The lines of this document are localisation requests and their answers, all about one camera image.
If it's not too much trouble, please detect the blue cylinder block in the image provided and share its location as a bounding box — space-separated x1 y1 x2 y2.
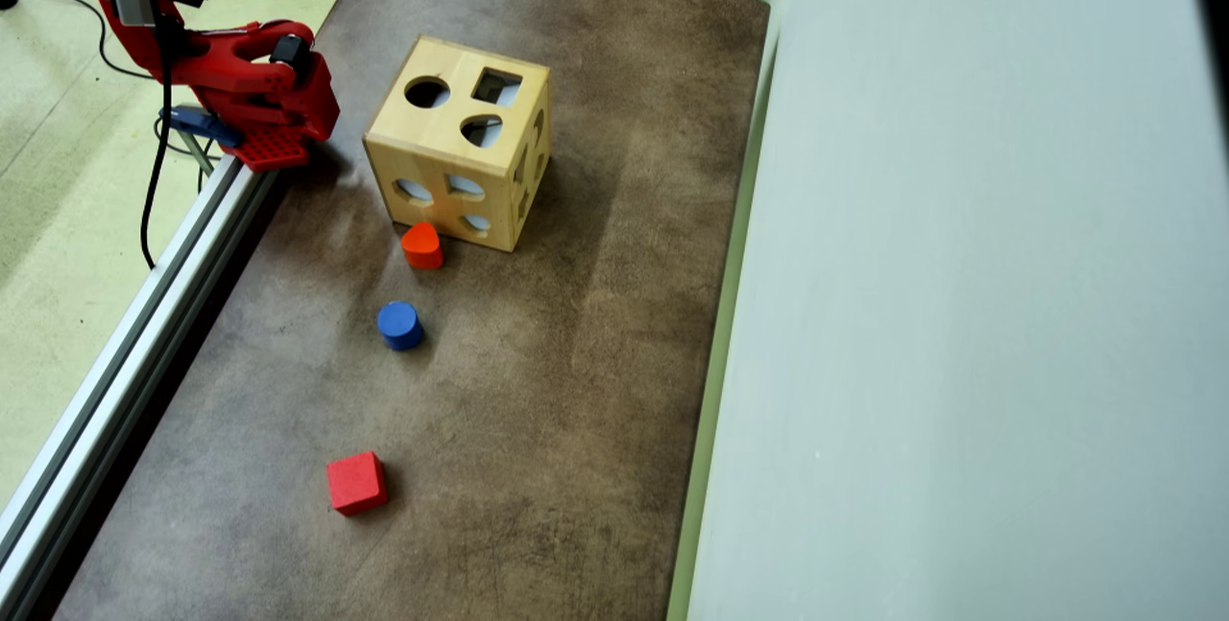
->
376 300 425 352

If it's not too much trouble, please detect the red cube block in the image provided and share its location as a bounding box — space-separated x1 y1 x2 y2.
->
325 451 390 517

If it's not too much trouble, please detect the wooden shape sorter box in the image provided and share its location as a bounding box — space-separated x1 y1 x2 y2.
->
363 34 553 253

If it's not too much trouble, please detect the black camera cable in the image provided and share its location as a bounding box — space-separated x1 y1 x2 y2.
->
113 0 188 272

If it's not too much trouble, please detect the blue clamp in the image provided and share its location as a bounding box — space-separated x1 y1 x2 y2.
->
158 105 243 150

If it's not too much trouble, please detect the orange teardrop block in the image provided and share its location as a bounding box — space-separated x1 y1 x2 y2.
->
400 222 446 271

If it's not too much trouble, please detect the aluminium extrusion rail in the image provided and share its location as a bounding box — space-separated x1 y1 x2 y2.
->
0 153 281 621

